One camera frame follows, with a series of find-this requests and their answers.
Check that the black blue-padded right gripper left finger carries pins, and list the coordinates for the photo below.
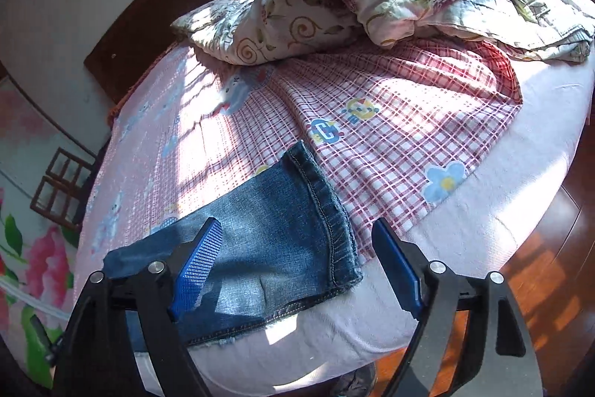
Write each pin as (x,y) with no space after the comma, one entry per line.
(96,356)

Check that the blue denim jeans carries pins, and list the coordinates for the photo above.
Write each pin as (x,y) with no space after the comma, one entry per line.
(287,245)

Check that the white mattress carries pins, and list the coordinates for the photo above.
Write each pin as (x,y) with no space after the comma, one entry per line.
(416,280)

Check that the brown wooden chair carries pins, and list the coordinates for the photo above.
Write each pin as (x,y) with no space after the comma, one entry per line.
(63,190)

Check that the pink plaid cartoon bedsheet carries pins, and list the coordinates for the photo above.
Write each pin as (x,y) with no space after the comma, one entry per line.
(395,132)

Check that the floral swirl quilt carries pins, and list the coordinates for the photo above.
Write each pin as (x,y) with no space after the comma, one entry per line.
(246,32)

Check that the dark wooden headboard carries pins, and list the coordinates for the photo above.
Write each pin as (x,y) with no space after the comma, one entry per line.
(176,1)

